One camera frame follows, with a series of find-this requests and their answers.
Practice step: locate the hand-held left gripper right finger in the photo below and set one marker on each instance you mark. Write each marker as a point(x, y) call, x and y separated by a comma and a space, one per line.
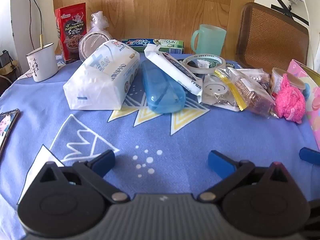
point(220, 162)

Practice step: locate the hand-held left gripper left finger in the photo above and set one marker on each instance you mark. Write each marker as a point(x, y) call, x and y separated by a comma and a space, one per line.
point(105, 161)

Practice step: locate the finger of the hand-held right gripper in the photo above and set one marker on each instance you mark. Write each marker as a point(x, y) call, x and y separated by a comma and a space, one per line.
point(310, 156)

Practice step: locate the pink tin box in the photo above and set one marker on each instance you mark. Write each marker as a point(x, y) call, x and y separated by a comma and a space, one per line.
point(313, 105)

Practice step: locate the pink fluffy toy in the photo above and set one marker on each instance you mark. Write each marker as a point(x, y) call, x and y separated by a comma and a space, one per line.
point(290, 102)

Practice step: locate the yellow-zip bag of beads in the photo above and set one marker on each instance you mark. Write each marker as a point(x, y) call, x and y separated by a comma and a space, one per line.
point(252, 97)

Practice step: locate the blue glasses case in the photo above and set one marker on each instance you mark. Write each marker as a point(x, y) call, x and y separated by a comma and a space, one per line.
point(160, 90)

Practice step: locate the clear bag of white beads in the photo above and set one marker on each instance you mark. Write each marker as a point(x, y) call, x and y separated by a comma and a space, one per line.
point(257, 78)

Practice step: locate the clear tape roll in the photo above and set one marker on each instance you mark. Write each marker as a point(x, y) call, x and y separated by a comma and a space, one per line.
point(217, 65)

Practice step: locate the white soft packet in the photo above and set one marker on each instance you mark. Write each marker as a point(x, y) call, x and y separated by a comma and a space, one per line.
point(175, 70)

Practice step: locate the blue printed tablecloth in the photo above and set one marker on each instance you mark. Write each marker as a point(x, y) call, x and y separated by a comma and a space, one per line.
point(150, 135)

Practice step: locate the can with beige lid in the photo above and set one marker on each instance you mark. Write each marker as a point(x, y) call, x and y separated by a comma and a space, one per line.
point(277, 82)

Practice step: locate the white tissue pack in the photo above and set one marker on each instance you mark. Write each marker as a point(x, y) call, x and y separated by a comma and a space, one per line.
point(100, 80)

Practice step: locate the smartphone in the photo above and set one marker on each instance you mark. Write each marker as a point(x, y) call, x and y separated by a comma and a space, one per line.
point(7, 125)

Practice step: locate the white enamel mug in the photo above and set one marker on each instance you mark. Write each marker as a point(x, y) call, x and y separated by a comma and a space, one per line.
point(42, 65)

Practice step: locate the toothpaste box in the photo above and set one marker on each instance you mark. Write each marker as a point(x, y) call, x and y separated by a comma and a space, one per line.
point(140, 43)

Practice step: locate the green plastic cup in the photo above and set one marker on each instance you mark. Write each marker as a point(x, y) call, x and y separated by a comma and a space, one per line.
point(210, 40)

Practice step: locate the brown woven seat cushion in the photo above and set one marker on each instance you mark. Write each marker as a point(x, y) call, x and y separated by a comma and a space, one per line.
point(270, 37)

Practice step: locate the red snack bag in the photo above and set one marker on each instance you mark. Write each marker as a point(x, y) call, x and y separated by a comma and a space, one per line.
point(72, 30)

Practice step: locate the gold stick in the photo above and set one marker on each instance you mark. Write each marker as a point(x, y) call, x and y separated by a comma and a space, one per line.
point(41, 41)

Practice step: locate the black tape strip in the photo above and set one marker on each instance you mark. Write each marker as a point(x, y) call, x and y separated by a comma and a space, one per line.
point(300, 20)
point(282, 4)

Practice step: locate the wood-pattern sheet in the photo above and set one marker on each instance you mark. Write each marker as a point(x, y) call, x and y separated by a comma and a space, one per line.
point(150, 10)

